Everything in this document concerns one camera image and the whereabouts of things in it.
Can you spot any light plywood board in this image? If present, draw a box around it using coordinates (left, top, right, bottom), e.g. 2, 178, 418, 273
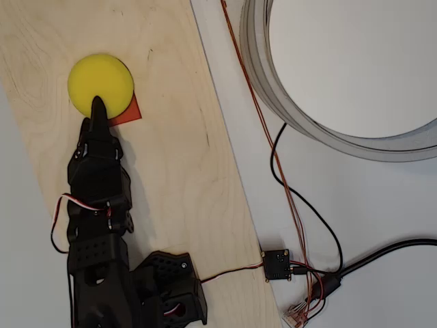
0, 0, 284, 328

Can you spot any clear wire connector block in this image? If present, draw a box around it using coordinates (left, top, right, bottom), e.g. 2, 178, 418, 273
281, 302, 311, 328

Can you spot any thin black cable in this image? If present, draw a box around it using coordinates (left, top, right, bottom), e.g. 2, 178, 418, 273
270, 122, 344, 276

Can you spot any red square patch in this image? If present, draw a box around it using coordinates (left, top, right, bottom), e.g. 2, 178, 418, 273
108, 92, 143, 126

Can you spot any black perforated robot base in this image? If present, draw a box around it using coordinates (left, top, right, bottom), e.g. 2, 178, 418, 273
131, 251, 208, 326

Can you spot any gripper servo cable loop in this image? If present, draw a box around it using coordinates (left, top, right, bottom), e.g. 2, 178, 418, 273
51, 193, 113, 254

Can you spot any grey round lamp shade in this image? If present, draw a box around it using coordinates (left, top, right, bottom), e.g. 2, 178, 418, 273
240, 0, 437, 163

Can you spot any yellow round foam sponge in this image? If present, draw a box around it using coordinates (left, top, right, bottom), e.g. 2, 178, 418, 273
67, 53, 135, 116

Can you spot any black motor controller board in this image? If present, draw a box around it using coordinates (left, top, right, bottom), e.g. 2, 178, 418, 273
260, 249, 293, 283

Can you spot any orange twisted wire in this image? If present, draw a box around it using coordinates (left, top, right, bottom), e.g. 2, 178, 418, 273
221, 0, 318, 317

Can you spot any thick black power cable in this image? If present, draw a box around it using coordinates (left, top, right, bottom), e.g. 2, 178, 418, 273
315, 238, 437, 301

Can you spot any base servo cable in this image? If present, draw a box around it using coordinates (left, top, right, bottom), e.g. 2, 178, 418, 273
199, 262, 266, 284

